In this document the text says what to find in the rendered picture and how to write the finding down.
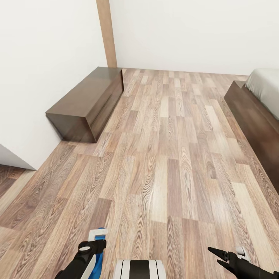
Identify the sandal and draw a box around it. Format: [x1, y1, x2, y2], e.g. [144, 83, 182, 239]
[88, 236, 105, 279]

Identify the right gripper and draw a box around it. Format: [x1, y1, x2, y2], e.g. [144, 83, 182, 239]
[207, 247, 261, 279]

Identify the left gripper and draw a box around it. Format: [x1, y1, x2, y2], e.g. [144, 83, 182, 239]
[78, 239, 107, 254]

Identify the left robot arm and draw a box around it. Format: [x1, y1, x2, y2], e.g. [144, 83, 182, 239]
[55, 228, 108, 279]

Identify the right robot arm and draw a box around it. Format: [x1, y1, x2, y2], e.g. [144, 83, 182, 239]
[207, 246, 279, 279]

